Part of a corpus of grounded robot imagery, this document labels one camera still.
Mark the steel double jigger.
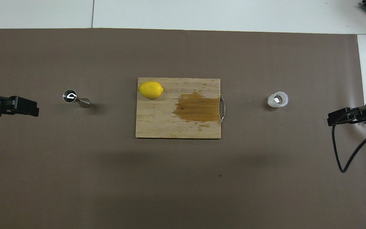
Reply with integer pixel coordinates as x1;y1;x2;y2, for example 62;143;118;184
63;89;91;109

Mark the wooden cutting board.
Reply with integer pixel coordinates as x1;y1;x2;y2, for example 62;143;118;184
135;77;221;139

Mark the metal wire board handle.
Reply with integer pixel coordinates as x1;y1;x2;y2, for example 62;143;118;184
220;94;226;123

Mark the yellow lemon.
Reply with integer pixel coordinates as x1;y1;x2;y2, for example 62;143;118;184
138;81;164;99

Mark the brown table mat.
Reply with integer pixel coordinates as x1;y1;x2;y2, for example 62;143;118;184
0;28;366;229

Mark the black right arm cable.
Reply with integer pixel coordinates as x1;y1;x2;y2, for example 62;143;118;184
331;113;366;173

